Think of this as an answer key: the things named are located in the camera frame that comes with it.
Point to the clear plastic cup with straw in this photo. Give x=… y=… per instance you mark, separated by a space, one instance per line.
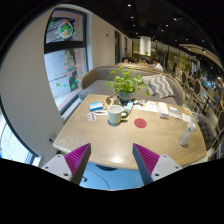
x=195 y=116

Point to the blue white small packet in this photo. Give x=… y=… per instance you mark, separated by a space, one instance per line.
x=173 y=112

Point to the white ceramic mug green handle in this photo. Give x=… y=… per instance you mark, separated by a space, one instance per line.
x=116 y=113

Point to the window with christmas stickers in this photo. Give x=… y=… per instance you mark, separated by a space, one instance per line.
x=65 y=55

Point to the grey zigzag cushion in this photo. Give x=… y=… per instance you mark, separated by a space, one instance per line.
x=158 y=86

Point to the white paper napkin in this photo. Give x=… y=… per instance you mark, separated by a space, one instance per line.
x=186 y=118

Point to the person in white shirt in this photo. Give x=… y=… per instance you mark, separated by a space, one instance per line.
x=156 y=65

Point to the blue and white card box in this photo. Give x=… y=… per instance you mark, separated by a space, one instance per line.
x=95 y=106

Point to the white printed leaflet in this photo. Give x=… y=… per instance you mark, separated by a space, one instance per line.
x=145 y=106

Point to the round red coaster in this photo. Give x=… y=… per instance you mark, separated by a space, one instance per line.
x=140 y=123

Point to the white orange carton box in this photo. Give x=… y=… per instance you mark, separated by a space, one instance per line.
x=163 y=110

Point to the green potted plant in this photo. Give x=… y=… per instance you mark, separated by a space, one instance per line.
x=125 y=83

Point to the small pill blister pack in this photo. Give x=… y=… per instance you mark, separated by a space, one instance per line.
x=91 y=116

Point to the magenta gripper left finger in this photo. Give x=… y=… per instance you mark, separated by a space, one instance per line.
x=77 y=161

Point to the clear plastic water bottle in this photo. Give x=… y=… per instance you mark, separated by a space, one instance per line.
x=183 y=139

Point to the grey curved sofa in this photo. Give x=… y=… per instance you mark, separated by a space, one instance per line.
x=95 y=82

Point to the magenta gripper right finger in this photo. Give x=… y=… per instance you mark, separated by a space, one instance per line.
x=146 y=161

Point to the wooden chair grey upholstery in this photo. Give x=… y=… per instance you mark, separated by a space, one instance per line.
x=195 y=98

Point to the light blue small box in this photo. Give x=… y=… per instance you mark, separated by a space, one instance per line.
x=129 y=106

